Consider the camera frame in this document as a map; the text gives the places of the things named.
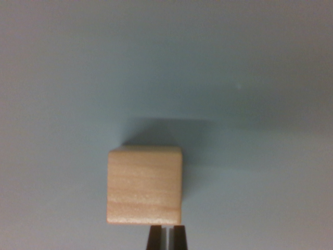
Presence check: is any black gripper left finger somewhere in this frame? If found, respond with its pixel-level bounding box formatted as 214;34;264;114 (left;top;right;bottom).
146;225;168;250

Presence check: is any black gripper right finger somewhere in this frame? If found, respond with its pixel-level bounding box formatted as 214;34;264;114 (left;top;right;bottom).
169;225;189;250

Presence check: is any wooden cube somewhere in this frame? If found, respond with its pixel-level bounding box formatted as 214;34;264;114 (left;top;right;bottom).
106;145;183;226

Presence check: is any light blue plastic tray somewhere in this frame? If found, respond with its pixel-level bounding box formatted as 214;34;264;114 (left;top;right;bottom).
0;0;333;250

